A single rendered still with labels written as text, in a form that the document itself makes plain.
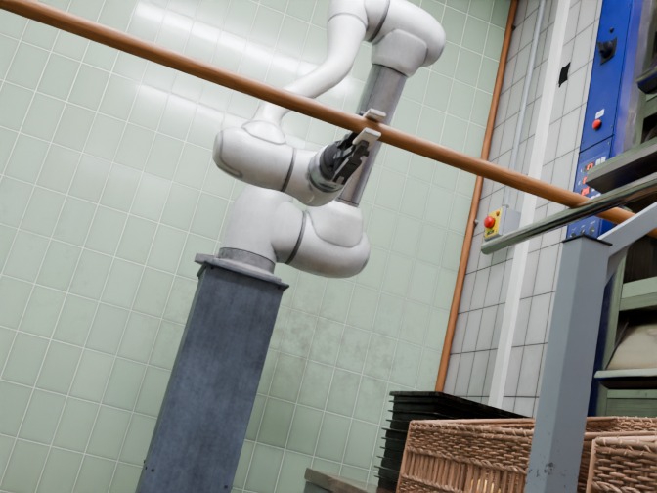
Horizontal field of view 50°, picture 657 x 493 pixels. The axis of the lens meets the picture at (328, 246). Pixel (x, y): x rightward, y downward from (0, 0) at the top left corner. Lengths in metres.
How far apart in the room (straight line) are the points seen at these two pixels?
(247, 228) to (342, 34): 0.53
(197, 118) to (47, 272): 0.71
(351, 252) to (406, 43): 0.56
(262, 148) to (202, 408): 0.63
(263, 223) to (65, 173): 0.84
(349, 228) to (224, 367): 0.49
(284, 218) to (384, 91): 0.42
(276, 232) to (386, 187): 0.86
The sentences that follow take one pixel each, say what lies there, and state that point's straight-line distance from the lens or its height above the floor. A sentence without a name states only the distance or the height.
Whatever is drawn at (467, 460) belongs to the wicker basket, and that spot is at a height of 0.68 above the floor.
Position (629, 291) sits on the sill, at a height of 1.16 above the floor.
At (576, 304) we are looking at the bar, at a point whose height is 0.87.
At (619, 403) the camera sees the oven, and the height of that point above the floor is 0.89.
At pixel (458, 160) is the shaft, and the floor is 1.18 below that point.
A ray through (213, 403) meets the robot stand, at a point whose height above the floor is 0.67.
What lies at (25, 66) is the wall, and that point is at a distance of 2.56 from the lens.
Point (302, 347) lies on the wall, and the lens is 2.39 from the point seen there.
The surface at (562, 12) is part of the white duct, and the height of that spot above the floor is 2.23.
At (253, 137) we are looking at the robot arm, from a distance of 1.49.
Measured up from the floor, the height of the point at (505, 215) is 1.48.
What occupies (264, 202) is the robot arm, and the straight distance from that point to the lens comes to 1.82.
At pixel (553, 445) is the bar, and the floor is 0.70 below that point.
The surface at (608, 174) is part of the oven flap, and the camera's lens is 1.77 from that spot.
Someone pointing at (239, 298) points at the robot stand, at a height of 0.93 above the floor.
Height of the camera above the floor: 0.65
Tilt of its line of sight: 15 degrees up
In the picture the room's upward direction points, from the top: 14 degrees clockwise
